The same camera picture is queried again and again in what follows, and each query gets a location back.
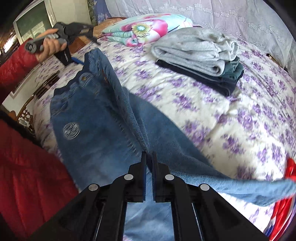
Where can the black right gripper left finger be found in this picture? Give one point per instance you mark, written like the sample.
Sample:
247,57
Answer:
98,212

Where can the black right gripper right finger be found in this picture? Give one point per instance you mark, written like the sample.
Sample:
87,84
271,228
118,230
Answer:
199,212

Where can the blue denim jeans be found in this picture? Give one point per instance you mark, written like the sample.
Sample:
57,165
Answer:
101,129

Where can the left hand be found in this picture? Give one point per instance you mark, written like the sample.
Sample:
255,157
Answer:
51,47

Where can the red jacket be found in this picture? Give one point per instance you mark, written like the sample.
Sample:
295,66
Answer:
35,185

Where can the teal pink floral quilt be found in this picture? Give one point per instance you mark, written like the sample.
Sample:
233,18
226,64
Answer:
144,29

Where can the red blue striped cloth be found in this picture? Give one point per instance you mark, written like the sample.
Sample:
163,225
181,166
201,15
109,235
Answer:
283,212

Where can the purple floral bedspread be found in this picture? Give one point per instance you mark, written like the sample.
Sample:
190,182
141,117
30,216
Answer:
248,135

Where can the dark navy folded pants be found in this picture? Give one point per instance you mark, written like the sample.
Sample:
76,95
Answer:
223,86

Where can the grey folded sweatpants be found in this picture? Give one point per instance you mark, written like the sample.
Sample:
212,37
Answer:
200,49

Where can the teal folded garment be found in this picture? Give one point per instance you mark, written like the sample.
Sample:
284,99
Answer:
233,70

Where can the lilac lace bed cover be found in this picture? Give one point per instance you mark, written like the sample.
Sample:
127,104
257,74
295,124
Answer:
252,21

